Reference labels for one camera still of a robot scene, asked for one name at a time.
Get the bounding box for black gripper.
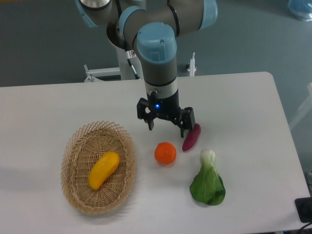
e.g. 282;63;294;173
136;90;195;138

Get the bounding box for yellow mango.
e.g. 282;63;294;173
88;152;120;190

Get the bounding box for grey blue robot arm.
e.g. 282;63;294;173
76;0;217;132

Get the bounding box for woven wicker basket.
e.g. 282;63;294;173
61;121;136;215

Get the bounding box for purple sweet potato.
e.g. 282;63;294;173
182;123;201;151

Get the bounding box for orange tangerine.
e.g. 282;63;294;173
154;142;177;164

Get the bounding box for green bok choy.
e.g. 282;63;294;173
190;149;226;206

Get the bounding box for black device at table edge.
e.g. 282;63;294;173
294;197;312;223

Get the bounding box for white frame at right edge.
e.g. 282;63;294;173
289;83;312;130

